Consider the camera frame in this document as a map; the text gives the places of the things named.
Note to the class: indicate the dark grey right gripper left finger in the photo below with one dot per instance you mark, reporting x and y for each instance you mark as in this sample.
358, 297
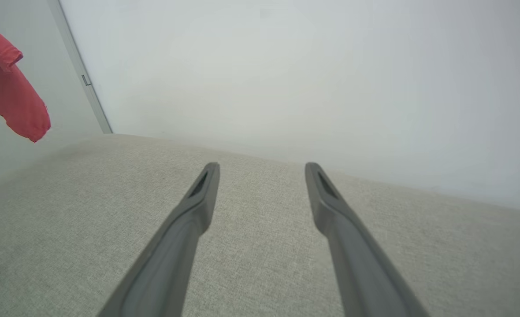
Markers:
172, 259

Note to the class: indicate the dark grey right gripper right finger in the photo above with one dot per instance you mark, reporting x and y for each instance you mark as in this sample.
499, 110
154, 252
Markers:
357, 264

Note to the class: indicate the red Bulls jersey white sleeves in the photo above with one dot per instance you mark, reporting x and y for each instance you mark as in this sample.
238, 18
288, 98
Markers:
11, 94

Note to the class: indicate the grey fabric sofa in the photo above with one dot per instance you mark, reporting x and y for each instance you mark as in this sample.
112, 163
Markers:
260, 264

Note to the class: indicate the grey wall trim strip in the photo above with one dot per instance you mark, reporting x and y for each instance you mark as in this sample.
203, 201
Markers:
80, 70

